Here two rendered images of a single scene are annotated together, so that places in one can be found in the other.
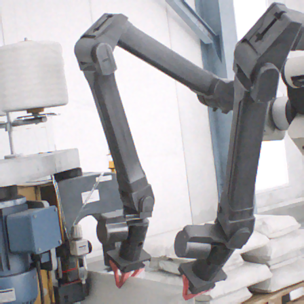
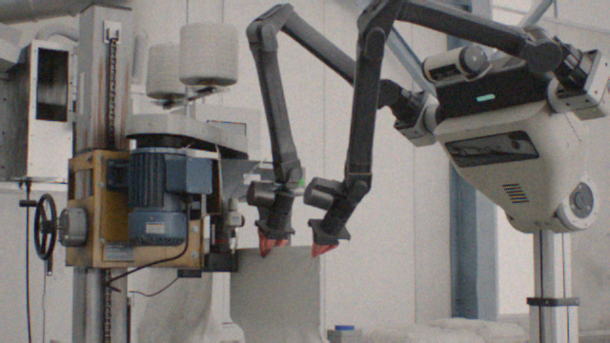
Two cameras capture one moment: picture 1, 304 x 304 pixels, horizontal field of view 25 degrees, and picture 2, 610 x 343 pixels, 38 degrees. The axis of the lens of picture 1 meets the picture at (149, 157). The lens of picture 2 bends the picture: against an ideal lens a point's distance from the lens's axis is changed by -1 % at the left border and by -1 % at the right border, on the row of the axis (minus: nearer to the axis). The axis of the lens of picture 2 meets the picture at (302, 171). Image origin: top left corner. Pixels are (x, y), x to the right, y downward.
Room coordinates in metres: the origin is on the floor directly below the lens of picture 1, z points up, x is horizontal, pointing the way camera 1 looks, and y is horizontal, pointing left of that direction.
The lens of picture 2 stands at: (-0.67, -0.26, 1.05)
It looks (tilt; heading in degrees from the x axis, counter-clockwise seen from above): 6 degrees up; 6
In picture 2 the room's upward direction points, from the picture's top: straight up
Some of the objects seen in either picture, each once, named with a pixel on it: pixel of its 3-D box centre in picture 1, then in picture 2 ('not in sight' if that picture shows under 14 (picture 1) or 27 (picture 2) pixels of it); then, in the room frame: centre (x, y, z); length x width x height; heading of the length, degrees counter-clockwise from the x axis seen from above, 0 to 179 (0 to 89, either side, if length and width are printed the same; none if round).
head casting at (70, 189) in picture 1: (70, 218); (233, 205); (2.01, 0.25, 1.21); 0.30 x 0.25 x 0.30; 39
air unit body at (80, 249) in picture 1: (80, 254); (233, 226); (1.80, 0.21, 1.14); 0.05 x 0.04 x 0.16; 129
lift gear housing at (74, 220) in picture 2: not in sight; (71, 226); (1.63, 0.63, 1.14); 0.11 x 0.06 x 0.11; 39
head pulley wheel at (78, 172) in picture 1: (66, 173); (233, 158); (1.93, 0.24, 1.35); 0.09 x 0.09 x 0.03
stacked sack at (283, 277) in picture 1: (279, 274); not in sight; (5.12, -0.86, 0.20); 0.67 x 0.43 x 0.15; 129
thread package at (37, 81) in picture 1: (30, 77); (209, 55); (1.66, 0.26, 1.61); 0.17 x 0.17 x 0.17
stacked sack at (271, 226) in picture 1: (252, 225); (473, 331); (5.30, -0.72, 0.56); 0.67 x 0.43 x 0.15; 39
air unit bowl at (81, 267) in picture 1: (81, 267); (233, 238); (1.79, 0.21, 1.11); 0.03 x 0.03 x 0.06
